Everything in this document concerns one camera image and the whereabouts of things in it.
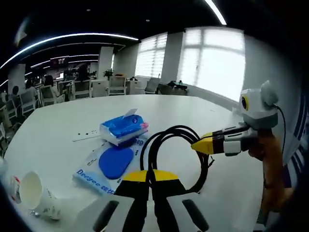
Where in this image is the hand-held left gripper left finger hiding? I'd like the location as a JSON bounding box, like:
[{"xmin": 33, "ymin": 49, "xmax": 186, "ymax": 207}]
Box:
[{"xmin": 78, "ymin": 169, "xmax": 150, "ymax": 232}]

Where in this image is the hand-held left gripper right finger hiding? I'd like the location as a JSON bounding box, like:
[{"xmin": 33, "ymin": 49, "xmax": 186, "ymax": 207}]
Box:
[{"xmin": 151, "ymin": 169, "xmax": 232, "ymax": 232}]

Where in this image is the blue wet wipes pack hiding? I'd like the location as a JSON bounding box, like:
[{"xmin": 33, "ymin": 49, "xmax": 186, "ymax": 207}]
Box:
[{"xmin": 72, "ymin": 134, "xmax": 150, "ymax": 196}]

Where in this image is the cream paper cup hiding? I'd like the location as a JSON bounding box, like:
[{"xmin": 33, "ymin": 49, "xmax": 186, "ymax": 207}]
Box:
[{"xmin": 18, "ymin": 171, "xmax": 62, "ymax": 221}]

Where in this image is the blue tissue pack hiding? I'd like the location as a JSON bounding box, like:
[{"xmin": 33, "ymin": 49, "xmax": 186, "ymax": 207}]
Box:
[{"xmin": 99, "ymin": 108, "xmax": 150, "ymax": 147}]

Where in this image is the person's right hand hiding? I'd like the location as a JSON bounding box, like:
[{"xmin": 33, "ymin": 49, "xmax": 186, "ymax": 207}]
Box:
[{"xmin": 248, "ymin": 127, "xmax": 283, "ymax": 163}]

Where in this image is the white table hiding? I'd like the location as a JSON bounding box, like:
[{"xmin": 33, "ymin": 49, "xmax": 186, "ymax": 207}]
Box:
[{"xmin": 3, "ymin": 93, "xmax": 290, "ymax": 232}]

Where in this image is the person's striped shirt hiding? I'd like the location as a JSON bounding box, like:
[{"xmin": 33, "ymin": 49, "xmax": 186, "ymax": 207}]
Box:
[{"xmin": 282, "ymin": 89, "xmax": 309, "ymax": 191}]

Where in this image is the wide window with blinds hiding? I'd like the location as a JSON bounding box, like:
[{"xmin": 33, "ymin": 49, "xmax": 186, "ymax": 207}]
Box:
[{"xmin": 183, "ymin": 26, "xmax": 246, "ymax": 102}]

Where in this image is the dark bag with teal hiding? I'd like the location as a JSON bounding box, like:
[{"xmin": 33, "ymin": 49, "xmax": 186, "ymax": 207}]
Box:
[{"xmin": 168, "ymin": 80, "xmax": 188, "ymax": 89}]

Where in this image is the overhead ceiling light strip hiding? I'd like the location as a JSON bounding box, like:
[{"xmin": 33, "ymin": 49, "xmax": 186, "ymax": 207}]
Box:
[{"xmin": 205, "ymin": 0, "xmax": 227, "ymax": 26}]

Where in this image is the narrow window with blinds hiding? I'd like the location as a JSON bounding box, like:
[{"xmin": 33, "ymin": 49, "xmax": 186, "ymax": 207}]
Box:
[{"xmin": 135, "ymin": 32, "xmax": 167, "ymax": 78}]

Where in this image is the row of white office chairs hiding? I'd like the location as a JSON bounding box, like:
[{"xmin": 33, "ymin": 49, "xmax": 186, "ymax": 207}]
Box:
[{"xmin": 0, "ymin": 77, "xmax": 167, "ymax": 124}]

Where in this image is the far ceiling light strip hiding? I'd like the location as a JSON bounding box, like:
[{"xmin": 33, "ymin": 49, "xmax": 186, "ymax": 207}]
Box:
[{"xmin": 31, "ymin": 54, "xmax": 99, "ymax": 68}]

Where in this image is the hanging display screen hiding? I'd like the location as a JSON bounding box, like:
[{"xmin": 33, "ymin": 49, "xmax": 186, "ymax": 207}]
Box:
[{"xmin": 50, "ymin": 57, "xmax": 70, "ymax": 66}]

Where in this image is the long ceiling light strip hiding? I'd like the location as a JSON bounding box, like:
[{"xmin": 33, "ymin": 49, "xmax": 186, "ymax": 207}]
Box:
[{"xmin": 0, "ymin": 33, "xmax": 140, "ymax": 70}]

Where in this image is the ceiling air conditioner unit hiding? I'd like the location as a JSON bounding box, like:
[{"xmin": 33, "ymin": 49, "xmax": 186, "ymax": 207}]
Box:
[{"xmin": 14, "ymin": 17, "xmax": 28, "ymax": 46}]

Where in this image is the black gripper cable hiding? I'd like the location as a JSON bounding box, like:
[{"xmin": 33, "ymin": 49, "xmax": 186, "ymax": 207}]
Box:
[{"xmin": 271, "ymin": 102, "xmax": 288, "ymax": 158}]

